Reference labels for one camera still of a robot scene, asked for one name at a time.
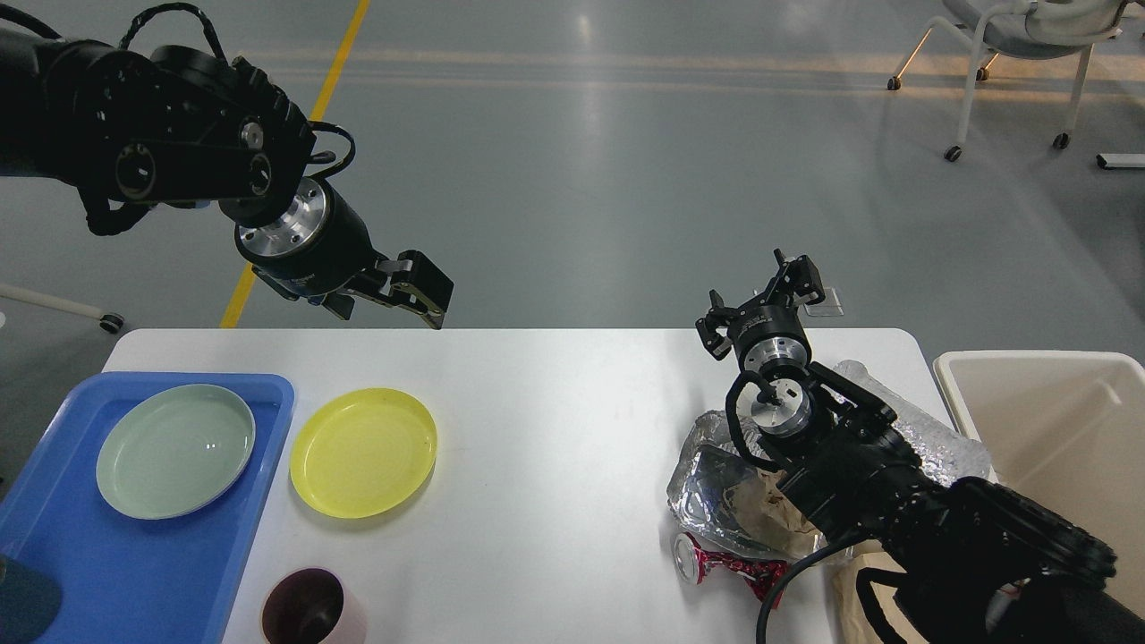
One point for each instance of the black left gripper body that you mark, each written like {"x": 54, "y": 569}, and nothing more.
{"x": 314, "y": 248}

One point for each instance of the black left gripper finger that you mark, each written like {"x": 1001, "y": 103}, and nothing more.
{"x": 340, "y": 303}
{"x": 411, "y": 282}

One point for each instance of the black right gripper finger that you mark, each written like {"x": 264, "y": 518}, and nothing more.
{"x": 713, "y": 327}
{"x": 796, "y": 283}

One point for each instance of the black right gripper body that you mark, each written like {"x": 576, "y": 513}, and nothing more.
{"x": 769, "y": 337}

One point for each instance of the yellow plastic plate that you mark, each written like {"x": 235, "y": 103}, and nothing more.
{"x": 364, "y": 453}

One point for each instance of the pink mug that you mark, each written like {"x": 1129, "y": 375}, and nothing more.
{"x": 313, "y": 605}

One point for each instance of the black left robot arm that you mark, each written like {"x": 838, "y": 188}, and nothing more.
{"x": 165, "y": 118}

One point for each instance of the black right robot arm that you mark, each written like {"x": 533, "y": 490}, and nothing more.
{"x": 978, "y": 562}

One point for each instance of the floor outlet plate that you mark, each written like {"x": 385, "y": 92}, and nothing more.
{"x": 830, "y": 307}

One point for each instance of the crumpled silver foil wrapper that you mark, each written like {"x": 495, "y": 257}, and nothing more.
{"x": 716, "y": 495}

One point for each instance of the pale green plate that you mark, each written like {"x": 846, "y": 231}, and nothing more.
{"x": 176, "y": 452}

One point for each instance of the white caster leg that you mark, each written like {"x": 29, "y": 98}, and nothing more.
{"x": 109, "y": 321}

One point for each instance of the crushed red can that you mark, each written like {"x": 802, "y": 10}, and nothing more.
{"x": 693, "y": 563}

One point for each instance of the beige plastic bin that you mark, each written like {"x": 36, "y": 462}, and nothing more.
{"x": 1066, "y": 429}

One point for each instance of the brown paper bag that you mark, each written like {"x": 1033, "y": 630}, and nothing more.
{"x": 855, "y": 625}

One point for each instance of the white office chair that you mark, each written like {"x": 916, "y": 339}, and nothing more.
{"x": 1023, "y": 30}

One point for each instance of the blue plastic tray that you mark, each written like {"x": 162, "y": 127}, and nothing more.
{"x": 130, "y": 581}

